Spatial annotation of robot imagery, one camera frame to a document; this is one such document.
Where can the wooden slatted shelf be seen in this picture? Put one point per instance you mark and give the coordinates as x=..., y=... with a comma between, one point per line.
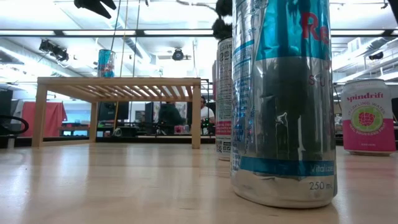
x=118, y=81

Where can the black monitor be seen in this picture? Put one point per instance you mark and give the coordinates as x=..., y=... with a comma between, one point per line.
x=109, y=112

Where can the white ceiling air vent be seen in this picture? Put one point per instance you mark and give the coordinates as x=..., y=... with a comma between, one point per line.
x=354, y=45

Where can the black ceiling dome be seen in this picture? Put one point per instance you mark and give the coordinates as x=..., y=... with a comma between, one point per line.
x=376, y=56

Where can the black overhead light bar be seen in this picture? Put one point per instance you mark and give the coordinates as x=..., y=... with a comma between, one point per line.
x=140, y=32

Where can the pink white Spindrift can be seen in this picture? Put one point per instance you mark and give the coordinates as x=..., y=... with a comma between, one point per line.
x=368, y=124

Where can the white Celsius can black lid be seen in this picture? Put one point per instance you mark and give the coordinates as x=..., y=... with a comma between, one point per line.
x=224, y=93

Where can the person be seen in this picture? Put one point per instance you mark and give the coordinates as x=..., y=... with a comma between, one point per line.
x=169, y=118
x=206, y=113

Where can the black ceiling spotlight cluster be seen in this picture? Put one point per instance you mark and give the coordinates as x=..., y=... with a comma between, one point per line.
x=54, y=49

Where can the blue silver Red Bull can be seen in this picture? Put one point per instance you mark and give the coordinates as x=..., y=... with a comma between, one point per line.
x=105, y=62
x=280, y=109

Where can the black box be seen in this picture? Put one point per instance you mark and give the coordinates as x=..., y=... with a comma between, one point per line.
x=5, y=102

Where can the red cloth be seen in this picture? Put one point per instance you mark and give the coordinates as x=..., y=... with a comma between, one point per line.
x=56, y=118

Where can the black round ceiling fixture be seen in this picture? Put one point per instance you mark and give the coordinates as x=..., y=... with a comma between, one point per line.
x=178, y=54

